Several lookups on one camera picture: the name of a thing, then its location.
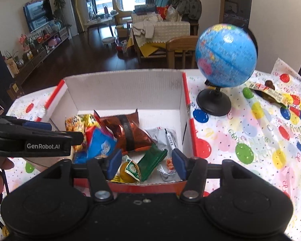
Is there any red puffed snack bag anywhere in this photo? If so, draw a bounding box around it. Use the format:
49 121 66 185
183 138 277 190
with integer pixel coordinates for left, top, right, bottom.
65 114 102 152

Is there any long television cabinet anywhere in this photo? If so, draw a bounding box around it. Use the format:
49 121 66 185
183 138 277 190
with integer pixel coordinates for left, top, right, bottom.
4 26 71 82

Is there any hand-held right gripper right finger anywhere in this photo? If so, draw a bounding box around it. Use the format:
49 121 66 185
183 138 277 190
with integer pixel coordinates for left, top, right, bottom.
172 148 257 202

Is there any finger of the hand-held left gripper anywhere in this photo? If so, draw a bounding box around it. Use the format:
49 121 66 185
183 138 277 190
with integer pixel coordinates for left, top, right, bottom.
0 129 84 145
0 115 52 132

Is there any red white snack packet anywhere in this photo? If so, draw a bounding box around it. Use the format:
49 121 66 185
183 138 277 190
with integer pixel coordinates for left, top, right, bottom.
157 153 184 182

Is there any green potted plant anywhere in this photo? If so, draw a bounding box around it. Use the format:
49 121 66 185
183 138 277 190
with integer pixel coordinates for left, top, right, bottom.
53 0 66 22

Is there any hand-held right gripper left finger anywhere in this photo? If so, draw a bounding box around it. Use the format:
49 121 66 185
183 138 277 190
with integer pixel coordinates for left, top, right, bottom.
41 149 123 202

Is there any colourful dotted tablecloth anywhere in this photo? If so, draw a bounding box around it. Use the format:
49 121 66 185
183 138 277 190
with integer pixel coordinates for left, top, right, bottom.
0 58 301 241

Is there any blue white snack packet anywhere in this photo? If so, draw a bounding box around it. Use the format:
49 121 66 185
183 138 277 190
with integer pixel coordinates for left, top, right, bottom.
74 128 117 166

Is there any red cardboard box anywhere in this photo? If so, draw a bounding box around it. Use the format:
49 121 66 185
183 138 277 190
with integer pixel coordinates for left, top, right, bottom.
36 70 205 204

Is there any brown flat snack packet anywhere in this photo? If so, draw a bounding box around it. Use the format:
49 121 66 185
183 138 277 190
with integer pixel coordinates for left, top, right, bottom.
243 80 294 106

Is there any yellow paper bag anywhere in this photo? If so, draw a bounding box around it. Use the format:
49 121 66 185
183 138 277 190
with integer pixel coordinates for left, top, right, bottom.
5 57 19 75

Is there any silver white snack packet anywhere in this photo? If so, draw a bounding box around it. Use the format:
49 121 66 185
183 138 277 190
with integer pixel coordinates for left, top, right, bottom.
145 128 179 157

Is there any white tower air conditioner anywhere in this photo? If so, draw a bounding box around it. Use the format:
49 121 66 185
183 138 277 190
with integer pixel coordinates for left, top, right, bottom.
60 0 79 38

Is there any flat screen television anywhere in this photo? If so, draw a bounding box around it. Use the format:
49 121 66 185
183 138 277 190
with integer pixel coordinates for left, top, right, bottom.
23 0 55 34

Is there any yellow green round snack packet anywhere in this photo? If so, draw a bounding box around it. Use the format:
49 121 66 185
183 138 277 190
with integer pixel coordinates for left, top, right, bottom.
107 155 141 184

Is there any small round stool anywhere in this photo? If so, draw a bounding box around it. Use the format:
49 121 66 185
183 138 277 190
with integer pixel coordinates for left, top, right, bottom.
102 37 117 50

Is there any blue globe on black stand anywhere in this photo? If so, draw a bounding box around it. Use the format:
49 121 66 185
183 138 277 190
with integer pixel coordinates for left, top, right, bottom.
195 23 258 116

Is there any wooden chair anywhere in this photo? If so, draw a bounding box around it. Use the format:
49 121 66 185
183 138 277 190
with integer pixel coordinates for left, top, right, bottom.
166 36 199 70

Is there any brown foil snack bag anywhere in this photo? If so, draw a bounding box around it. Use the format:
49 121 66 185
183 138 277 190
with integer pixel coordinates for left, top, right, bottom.
94 109 155 155

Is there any wooden coffee table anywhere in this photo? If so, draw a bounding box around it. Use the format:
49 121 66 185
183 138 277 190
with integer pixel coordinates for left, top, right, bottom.
86 14 116 43

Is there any wooden armchair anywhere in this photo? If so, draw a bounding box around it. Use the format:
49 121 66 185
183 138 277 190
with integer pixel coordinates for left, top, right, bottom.
109 0 134 26

